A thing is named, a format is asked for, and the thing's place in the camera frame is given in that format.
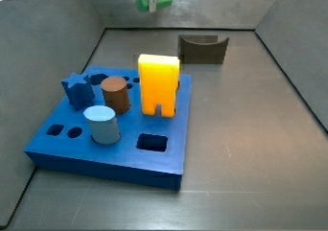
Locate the dark blue star block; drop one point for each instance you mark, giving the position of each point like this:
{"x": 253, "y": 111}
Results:
{"x": 79, "y": 91}

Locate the blue shape sorter board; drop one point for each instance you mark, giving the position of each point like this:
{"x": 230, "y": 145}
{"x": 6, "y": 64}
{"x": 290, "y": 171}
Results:
{"x": 147, "y": 156}

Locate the light blue cylinder block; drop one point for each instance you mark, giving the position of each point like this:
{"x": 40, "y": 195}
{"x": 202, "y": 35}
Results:
{"x": 101, "y": 123}

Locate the green hexagon block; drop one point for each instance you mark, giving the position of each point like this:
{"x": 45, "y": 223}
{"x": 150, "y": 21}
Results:
{"x": 142, "y": 4}

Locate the brown cylinder block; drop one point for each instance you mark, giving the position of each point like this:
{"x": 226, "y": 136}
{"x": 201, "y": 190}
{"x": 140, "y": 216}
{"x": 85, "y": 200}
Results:
{"x": 115, "y": 92}

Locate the black curved cradle block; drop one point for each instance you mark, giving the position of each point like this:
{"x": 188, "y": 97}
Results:
{"x": 201, "y": 49}

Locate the yellow notched block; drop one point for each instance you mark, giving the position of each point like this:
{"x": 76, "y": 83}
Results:
{"x": 158, "y": 74}

